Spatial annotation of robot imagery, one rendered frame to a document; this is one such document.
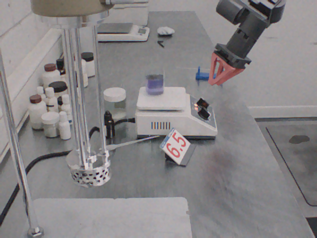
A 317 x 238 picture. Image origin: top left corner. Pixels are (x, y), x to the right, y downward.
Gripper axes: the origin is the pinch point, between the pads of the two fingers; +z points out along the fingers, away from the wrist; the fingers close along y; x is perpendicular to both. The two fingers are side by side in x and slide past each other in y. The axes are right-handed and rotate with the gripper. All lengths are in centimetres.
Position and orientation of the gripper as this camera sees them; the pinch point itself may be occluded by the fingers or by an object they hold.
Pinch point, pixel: (214, 81)
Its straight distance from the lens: 96.6
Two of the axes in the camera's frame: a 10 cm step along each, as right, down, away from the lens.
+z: -4.9, 7.6, 4.3
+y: -6.0, 0.7, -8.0
